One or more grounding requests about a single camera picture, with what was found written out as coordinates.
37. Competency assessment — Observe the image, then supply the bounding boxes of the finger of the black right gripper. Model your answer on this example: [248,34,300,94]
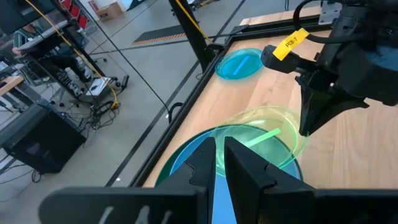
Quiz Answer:
[306,90,370,136]
[261,45,327,136]

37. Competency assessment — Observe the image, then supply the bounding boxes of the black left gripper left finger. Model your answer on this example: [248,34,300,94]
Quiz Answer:
[39,136,217,224]

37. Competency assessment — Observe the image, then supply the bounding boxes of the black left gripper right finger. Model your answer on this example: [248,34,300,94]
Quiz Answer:
[224,136,398,224]

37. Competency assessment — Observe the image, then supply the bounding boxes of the large dark green plastic plate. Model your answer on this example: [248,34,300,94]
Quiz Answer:
[154,124,304,187]

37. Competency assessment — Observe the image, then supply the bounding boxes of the small clear green plastic plate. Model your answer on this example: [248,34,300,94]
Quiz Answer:
[211,106,310,177]

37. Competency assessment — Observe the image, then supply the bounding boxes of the blue plastic plate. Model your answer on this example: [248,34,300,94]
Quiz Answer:
[169,127,302,224]

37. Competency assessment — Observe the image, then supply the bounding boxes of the small clear cyan plastic plate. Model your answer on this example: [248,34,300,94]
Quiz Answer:
[215,47,264,80]

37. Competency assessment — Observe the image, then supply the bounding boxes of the black equipment case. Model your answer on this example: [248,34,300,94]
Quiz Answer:
[0,104,88,175]

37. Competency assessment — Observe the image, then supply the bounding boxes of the white power strip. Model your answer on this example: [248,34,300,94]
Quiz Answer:
[85,77,110,96]

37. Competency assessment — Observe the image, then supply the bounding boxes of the black hazard-striped floor mat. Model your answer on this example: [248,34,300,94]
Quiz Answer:
[132,24,187,47]

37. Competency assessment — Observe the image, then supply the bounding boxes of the wooden desk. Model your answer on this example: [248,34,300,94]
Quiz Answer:
[0,75,25,96]

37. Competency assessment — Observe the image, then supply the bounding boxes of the cardboard box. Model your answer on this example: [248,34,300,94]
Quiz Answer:
[95,1,124,22]

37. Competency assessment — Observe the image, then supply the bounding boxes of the red stacked chairs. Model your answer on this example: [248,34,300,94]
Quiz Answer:
[60,0,90,30]

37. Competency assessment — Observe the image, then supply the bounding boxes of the person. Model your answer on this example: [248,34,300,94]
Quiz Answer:
[11,24,46,57]

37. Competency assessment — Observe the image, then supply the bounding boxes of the black monitor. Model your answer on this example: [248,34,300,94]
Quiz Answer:
[0,0,58,35]

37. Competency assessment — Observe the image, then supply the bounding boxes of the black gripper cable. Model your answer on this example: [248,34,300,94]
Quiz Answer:
[292,0,374,44]

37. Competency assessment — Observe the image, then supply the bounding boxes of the yellow cable label tag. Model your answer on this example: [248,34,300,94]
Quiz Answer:
[272,27,310,62]

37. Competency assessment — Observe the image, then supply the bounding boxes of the silver metal bracket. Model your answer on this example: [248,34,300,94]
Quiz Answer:
[318,0,343,26]

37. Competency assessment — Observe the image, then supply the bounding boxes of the black aluminium table frame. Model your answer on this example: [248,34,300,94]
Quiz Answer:
[129,14,324,187]

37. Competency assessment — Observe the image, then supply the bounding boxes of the black slanted post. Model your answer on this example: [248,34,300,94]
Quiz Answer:
[169,0,224,71]

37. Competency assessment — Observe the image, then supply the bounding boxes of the yellow cable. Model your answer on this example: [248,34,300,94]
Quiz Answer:
[174,0,214,44]
[24,0,121,110]

